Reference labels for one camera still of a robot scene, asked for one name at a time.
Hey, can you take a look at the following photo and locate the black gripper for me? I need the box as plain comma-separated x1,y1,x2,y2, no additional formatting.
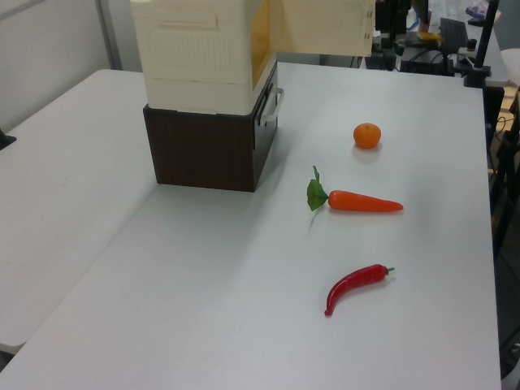
375,0,410,41

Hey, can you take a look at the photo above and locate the cream cabinet door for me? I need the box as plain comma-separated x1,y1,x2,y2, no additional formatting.
269,0,376,58

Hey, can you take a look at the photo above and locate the cream plastic toy cabinet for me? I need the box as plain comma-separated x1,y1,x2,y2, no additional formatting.
130,0,279,115

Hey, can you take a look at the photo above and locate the black electronics box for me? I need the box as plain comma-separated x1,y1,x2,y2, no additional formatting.
399,44,455,76

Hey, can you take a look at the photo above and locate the black flat panel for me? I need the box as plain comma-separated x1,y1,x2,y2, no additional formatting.
438,17,469,53

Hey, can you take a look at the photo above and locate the black pole with clamp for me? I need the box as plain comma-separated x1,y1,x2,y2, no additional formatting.
464,0,501,87

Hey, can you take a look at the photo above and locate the orange tangerine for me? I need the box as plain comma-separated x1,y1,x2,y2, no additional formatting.
353,122,383,150

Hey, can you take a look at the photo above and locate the orange toy carrot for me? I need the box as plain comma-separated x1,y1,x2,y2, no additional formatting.
305,165,405,214

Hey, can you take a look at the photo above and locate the dark brown drawer box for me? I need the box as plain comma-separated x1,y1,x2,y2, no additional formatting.
142,61,282,193

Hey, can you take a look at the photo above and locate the red chili pepper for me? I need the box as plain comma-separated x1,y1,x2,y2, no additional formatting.
323,263,396,318

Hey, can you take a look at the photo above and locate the grey drawer handle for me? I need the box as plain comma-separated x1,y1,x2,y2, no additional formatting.
258,87,285,124

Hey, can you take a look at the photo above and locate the black table bracket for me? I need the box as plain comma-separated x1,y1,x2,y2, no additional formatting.
0,128,18,151

